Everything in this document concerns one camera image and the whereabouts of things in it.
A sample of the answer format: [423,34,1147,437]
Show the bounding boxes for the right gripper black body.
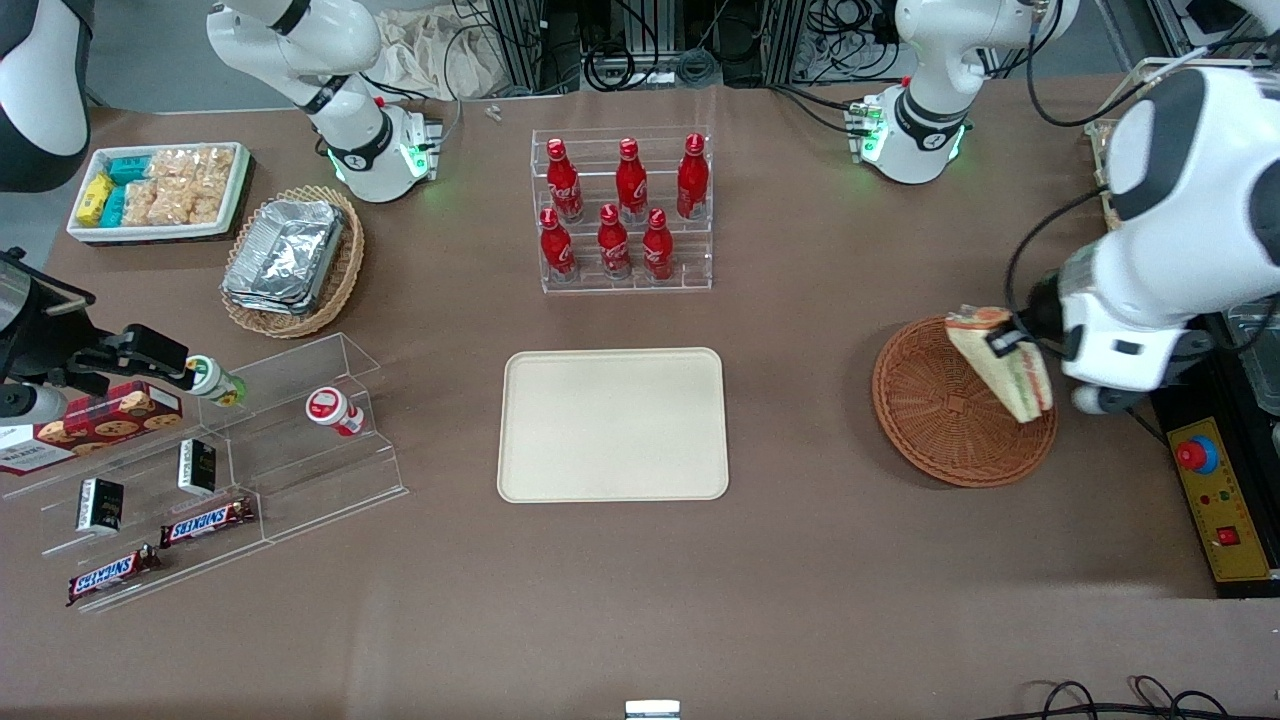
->
[0,250,123,393]

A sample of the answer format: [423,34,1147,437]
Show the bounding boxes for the triangular sandwich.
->
[944,305,1054,424]

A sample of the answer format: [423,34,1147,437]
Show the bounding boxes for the brown round wicker basket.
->
[871,315,1059,489]

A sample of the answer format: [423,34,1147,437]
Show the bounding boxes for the tan oval wicker basket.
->
[220,185,365,339]

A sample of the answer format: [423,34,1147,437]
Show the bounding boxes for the beige plastic tray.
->
[497,347,731,504]

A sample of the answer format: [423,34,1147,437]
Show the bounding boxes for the red tartan cookie box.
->
[0,382,185,476]

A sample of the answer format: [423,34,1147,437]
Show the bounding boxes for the green capped drink bottle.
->
[185,355,247,408]

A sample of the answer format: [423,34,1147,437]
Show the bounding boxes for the small black carton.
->
[77,478,126,534]
[178,438,218,498]

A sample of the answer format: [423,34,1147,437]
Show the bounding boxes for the white rectangular snack bin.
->
[66,142,253,244]

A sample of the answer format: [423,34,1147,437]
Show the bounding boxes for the yellow snack pack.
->
[77,175,115,228]

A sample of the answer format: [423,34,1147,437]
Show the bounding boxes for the snickers chocolate bar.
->
[160,497,257,549]
[67,545,162,607]

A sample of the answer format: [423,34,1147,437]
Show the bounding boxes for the stacked aluminium foil trays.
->
[222,199,347,316]

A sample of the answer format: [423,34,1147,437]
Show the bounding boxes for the clear acrylic stepped shelf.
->
[0,333,409,613]

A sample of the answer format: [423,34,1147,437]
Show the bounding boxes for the red capped drink bottle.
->
[305,387,366,438]

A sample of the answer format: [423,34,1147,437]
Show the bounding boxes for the black yellow control box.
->
[1150,390,1280,599]

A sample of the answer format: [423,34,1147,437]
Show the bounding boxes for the clear acrylic bottle rack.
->
[530,125,714,294]

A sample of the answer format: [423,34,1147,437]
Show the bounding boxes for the red cola bottle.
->
[597,204,633,281]
[615,138,649,224]
[546,138,586,224]
[641,208,675,282]
[676,133,710,221]
[540,208,577,282]

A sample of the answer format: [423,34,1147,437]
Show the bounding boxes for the cream cloth bag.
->
[375,5,531,101]

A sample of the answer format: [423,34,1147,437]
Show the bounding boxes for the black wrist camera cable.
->
[1003,185,1111,341]

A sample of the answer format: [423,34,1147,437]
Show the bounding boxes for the white wire rack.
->
[1085,57,1206,233]

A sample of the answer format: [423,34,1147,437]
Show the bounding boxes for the black overhead arm cable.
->
[1024,0,1153,128]

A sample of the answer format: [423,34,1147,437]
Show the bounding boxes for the black left base cables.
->
[768,83,867,137]

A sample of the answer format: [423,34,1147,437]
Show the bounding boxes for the black base cables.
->
[768,83,867,137]
[358,72,467,153]

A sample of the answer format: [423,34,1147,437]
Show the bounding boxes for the black right base cables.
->
[358,72,467,153]

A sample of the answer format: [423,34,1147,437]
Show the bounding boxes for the black floor cables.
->
[1000,675,1280,720]

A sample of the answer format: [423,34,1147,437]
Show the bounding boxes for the coiled black cable bundle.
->
[583,35,663,93]

